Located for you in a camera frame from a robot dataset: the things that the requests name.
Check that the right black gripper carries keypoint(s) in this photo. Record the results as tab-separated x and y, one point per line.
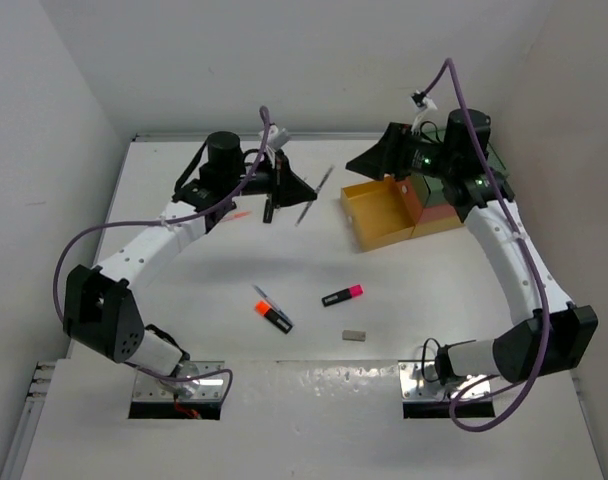
388	155

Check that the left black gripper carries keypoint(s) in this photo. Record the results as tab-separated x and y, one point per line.
283	185

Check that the yellow bottom drawer box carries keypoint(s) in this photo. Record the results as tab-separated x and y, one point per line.
379	217

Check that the blue clear pen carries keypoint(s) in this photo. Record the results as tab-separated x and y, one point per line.
271	302

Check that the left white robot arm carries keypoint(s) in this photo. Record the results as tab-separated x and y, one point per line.
100	305

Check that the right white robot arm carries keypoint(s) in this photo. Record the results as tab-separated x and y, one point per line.
550	332

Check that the yellow highlighter marker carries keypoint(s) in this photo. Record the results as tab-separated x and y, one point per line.
268	211

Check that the green top drawer box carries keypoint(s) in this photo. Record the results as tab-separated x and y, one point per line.
429	189

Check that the upper red clear pen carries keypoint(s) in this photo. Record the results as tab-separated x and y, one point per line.
236	216

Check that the red middle drawer box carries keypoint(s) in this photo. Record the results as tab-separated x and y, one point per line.
427	216

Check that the pink highlighter marker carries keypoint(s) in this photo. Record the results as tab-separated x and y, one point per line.
342	295

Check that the orange highlighter marker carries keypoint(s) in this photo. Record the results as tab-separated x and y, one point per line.
273	316

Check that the grey eraser block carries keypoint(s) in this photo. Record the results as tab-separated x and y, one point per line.
353	335

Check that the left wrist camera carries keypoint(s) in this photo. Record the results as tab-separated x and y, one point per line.
274	138

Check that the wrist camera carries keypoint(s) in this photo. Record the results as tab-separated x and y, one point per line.
274	138
423	105

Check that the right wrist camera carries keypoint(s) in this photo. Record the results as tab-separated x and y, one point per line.
423	105

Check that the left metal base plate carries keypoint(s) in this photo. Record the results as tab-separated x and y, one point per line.
206	383

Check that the metal base plate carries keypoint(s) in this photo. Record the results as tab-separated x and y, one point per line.
206	383
417	386

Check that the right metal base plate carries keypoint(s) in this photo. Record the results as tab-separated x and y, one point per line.
417	386

